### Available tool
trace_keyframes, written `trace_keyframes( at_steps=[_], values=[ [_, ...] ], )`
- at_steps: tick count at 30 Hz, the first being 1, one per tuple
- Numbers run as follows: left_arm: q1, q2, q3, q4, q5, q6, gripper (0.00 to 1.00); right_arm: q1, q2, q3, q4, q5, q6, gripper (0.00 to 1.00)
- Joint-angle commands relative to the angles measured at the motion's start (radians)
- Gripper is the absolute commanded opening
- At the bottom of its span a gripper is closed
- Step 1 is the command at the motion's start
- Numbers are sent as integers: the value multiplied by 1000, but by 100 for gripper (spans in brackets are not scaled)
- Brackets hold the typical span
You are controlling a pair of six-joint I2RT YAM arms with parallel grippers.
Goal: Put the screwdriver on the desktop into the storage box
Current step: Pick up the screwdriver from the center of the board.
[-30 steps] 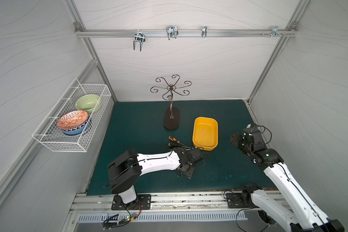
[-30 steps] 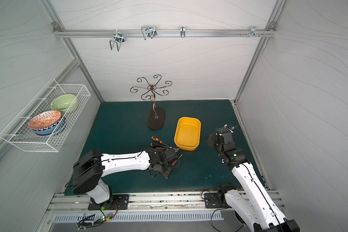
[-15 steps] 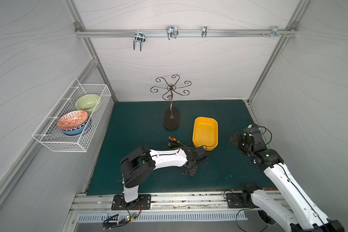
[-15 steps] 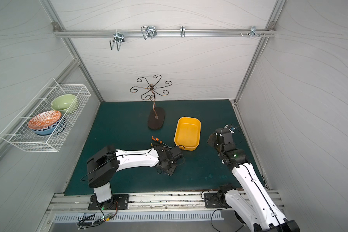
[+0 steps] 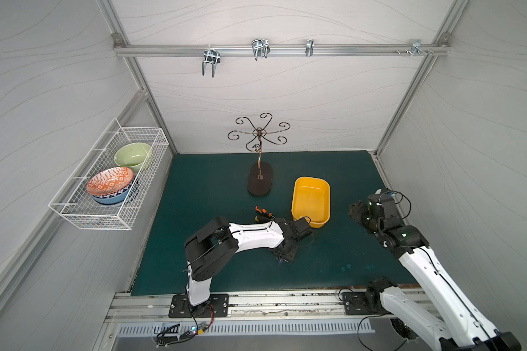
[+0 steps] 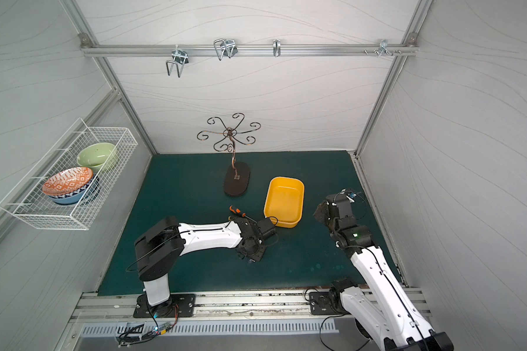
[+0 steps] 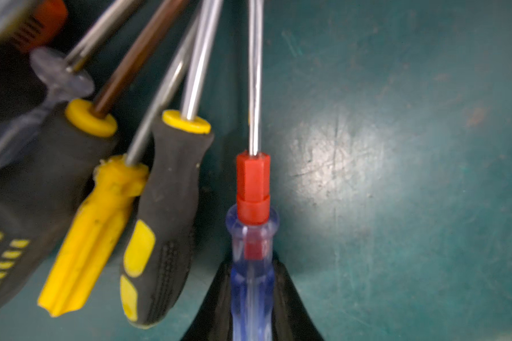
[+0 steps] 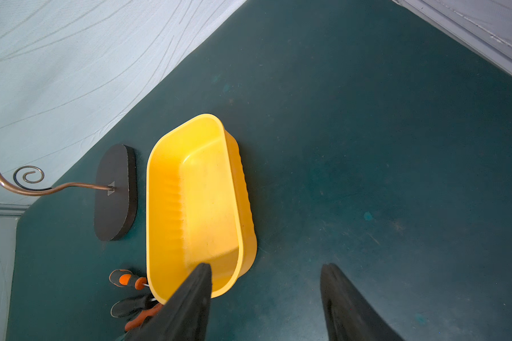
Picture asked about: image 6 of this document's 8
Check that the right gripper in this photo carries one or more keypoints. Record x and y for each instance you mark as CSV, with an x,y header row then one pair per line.
x,y
323,210

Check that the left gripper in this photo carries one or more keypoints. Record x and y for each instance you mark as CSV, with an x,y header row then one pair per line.
x,y
252,251

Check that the yellow plastic storage box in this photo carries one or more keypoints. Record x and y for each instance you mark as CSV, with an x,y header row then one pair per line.
x,y
284,201

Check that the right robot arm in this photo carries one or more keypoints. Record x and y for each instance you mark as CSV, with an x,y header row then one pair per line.
x,y
392,322

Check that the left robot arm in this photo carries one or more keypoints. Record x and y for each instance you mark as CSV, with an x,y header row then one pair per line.
x,y
159,248

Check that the orange black stubby screwdriver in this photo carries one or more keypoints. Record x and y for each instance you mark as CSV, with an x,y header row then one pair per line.
x,y
239,213

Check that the copper scroll hook stand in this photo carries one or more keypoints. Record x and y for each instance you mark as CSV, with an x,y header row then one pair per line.
x,y
237,176

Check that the metal peg hook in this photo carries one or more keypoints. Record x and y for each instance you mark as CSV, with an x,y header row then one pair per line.
x,y
383,50

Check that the blue bowl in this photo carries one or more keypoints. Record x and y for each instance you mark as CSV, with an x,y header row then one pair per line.
x,y
84,195

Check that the small metal hook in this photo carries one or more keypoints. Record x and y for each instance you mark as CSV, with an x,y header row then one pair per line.
x,y
276,48

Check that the green ceramic bowl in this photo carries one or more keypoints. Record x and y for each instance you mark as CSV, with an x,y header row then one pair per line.
x,y
99,157

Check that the orange patterned bowl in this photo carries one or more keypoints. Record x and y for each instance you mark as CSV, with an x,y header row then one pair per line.
x,y
67,181

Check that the metal loop hook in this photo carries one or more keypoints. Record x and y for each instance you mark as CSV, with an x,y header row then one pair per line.
x,y
225,48

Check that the metal double hook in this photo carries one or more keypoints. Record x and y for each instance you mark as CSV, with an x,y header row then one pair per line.
x,y
178,60

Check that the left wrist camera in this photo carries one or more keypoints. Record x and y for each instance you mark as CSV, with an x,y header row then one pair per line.
x,y
265,228

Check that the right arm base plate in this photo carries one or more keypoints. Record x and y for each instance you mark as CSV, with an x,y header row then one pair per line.
x,y
322,304

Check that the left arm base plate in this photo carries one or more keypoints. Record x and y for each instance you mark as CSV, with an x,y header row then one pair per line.
x,y
178,305

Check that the white wire wall basket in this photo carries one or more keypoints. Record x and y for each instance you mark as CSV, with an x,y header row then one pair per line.
x,y
27,202

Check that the aluminium wall rail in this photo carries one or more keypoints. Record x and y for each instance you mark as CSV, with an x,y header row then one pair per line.
x,y
265,50

